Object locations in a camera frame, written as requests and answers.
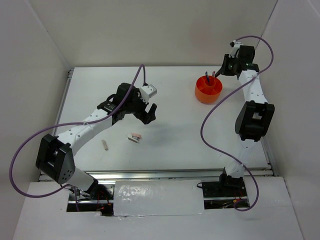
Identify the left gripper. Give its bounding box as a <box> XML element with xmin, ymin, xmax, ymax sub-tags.
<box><xmin>124</xmin><ymin>88</ymin><xmax>157</xmax><ymax>125</ymax></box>

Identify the blue pen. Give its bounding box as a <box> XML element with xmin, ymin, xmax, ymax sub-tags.
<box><xmin>205</xmin><ymin>71</ymin><xmax>211</xmax><ymax>86</ymax></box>

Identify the beige small eraser stick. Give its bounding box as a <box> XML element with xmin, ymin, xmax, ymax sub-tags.
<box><xmin>102</xmin><ymin>140</ymin><xmax>109</xmax><ymax>151</ymax></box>

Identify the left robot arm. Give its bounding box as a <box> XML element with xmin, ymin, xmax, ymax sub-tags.
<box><xmin>35</xmin><ymin>83</ymin><xmax>157</xmax><ymax>200</ymax></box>

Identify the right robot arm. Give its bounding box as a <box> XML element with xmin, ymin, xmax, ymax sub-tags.
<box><xmin>218</xmin><ymin>41</ymin><xmax>275</xmax><ymax>196</ymax></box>

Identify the pink white mini stapler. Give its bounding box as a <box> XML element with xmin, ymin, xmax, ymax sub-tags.
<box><xmin>127</xmin><ymin>133</ymin><xmax>142</xmax><ymax>143</ymax></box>

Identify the orange round organizer container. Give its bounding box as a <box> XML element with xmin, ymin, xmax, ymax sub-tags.
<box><xmin>194</xmin><ymin>75</ymin><xmax>223</xmax><ymax>104</ymax></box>

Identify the white foam cover panel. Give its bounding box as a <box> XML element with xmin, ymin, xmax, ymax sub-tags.
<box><xmin>113</xmin><ymin>179</ymin><xmax>205</xmax><ymax>217</ymax></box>

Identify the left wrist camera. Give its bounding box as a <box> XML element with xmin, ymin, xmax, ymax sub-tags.
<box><xmin>139</xmin><ymin>84</ymin><xmax>157</xmax><ymax>103</ymax></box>

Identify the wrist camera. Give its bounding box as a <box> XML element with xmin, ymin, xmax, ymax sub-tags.
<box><xmin>139</xmin><ymin>84</ymin><xmax>157</xmax><ymax>103</ymax></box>
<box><xmin>229</xmin><ymin>40</ymin><xmax>242</xmax><ymax>58</ymax></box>

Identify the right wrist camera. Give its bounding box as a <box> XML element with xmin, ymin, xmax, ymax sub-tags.
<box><xmin>229</xmin><ymin>40</ymin><xmax>242</xmax><ymax>58</ymax></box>

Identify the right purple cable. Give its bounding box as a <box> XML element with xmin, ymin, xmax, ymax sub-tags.
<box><xmin>200</xmin><ymin>35</ymin><xmax>274</xmax><ymax>213</ymax></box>

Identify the purple cable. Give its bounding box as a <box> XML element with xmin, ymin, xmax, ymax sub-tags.
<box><xmin>8</xmin><ymin>64</ymin><xmax>147</xmax><ymax>213</ymax></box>
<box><xmin>200</xmin><ymin>35</ymin><xmax>274</xmax><ymax>213</ymax></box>

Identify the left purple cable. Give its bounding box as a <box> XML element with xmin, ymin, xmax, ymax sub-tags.
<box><xmin>8</xmin><ymin>64</ymin><xmax>147</xmax><ymax>213</ymax></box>

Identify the aluminium table frame rail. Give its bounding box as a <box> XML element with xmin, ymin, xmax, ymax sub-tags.
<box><xmin>37</xmin><ymin>66</ymin><xmax>279</xmax><ymax>182</ymax></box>

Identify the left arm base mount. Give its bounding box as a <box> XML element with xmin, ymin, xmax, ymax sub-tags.
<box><xmin>66</xmin><ymin>180</ymin><xmax>116</xmax><ymax>217</ymax></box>

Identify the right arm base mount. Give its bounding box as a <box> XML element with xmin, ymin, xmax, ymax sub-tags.
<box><xmin>196</xmin><ymin>181</ymin><xmax>250</xmax><ymax>210</ymax></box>

